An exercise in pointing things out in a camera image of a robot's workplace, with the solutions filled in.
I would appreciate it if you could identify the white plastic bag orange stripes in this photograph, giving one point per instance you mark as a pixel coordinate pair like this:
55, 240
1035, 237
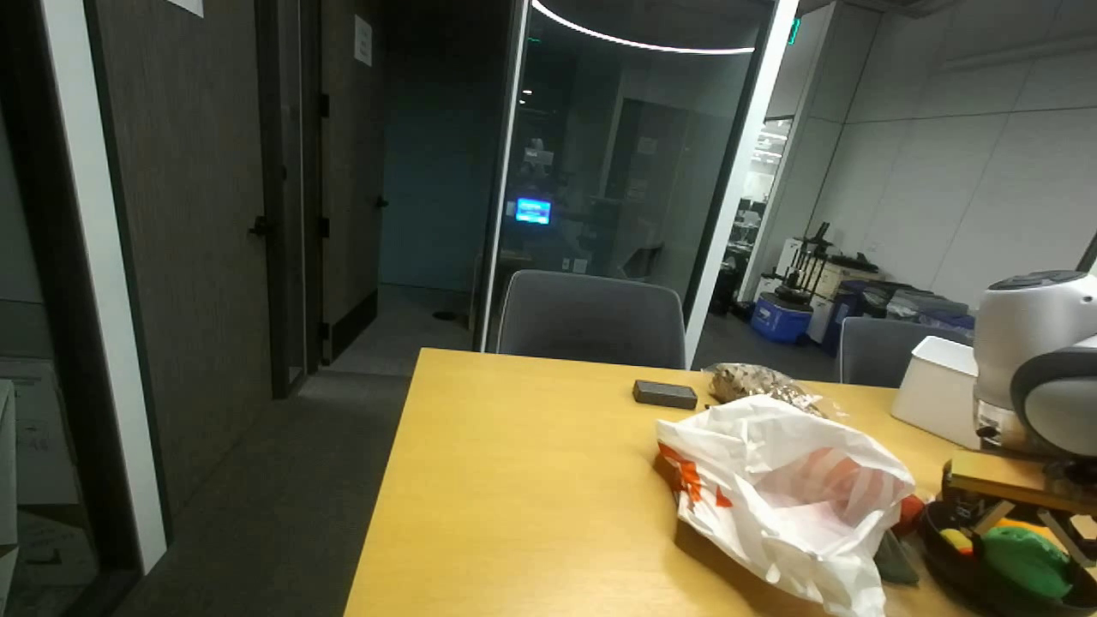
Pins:
791, 491

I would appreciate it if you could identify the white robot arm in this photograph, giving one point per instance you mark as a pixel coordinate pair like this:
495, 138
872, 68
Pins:
1040, 354

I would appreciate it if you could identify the black bowl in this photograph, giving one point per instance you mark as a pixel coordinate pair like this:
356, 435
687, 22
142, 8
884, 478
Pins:
955, 571

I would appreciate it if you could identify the grey office chair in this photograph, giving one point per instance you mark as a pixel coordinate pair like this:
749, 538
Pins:
587, 321
875, 350

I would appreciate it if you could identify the blue lit screen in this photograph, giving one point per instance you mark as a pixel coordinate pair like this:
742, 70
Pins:
532, 210

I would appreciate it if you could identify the small black flat device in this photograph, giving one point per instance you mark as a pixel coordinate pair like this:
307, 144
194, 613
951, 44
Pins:
663, 395

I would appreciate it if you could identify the clear bag of nuts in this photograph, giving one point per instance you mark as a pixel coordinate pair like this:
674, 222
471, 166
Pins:
758, 385

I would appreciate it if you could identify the blue bin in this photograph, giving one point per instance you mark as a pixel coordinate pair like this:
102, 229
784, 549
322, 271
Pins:
781, 321

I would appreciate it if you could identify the dark door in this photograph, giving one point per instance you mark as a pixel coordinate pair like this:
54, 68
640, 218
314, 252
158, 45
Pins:
292, 192

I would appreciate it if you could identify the white rectangular box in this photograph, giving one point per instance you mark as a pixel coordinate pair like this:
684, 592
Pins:
936, 395

